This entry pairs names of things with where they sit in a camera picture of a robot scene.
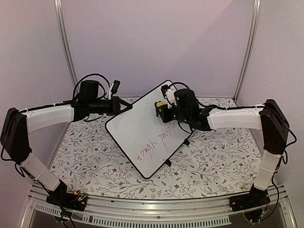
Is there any aluminium corner post right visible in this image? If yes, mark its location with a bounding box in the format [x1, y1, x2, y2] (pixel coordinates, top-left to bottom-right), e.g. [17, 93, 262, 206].
[233, 0, 261, 103]

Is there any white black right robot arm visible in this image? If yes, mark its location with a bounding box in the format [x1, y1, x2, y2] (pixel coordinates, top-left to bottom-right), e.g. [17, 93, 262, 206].
[154, 87, 291, 207]

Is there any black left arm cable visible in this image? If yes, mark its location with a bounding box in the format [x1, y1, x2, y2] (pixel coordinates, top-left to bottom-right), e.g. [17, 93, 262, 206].
[72, 72, 112, 98]

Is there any white whiteboard black frame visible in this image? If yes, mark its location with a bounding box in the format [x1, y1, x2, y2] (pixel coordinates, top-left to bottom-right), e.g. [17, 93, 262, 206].
[105, 85, 190, 179]

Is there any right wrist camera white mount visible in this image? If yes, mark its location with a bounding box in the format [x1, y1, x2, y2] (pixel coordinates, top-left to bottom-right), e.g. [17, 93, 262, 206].
[161, 85, 177, 108]

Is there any yellow black whiteboard eraser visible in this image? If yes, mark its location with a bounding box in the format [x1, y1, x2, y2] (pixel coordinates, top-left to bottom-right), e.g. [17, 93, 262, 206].
[154, 101, 165, 118]

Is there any aluminium corner post left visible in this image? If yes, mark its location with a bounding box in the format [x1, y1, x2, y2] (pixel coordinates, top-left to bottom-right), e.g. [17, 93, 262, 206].
[54, 0, 79, 92]

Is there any black whiteboard stand foot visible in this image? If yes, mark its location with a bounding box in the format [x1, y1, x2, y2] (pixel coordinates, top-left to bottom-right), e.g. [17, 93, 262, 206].
[165, 159, 171, 167]
[183, 139, 190, 146]

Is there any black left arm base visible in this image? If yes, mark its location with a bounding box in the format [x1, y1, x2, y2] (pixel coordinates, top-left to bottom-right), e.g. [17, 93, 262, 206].
[46, 181, 88, 211]

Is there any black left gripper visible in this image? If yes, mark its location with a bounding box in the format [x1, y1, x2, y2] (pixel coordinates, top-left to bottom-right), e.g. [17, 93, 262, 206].
[88, 96, 133, 116]

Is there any aluminium corner post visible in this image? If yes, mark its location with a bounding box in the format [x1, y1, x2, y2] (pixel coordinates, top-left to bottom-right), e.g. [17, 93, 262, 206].
[54, 0, 79, 92]
[233, 0, 261, 103]

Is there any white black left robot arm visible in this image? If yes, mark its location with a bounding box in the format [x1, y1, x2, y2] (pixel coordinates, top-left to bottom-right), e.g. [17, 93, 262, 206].
[0, 79, 133, 206]

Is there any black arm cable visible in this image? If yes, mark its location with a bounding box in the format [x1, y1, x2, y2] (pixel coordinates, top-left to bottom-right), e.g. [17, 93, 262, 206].
[72, 72, 112, 98]
[171, 81, 297, 152]

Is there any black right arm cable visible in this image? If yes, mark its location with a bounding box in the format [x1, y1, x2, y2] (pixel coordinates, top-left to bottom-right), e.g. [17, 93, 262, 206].
[171, 81, 297, 152]

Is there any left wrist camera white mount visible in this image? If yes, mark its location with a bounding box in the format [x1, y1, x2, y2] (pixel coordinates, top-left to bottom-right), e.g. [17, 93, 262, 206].
[105, 80, 121, 100]

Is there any aluminium front rail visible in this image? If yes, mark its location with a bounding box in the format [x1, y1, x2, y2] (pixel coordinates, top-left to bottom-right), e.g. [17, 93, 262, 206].
[21, 184, 298, 228]

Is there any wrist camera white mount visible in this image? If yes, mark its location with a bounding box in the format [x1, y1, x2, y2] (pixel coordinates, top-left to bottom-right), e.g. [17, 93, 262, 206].
[105, 80, 121, 100]
[161, 85, 177, 108]

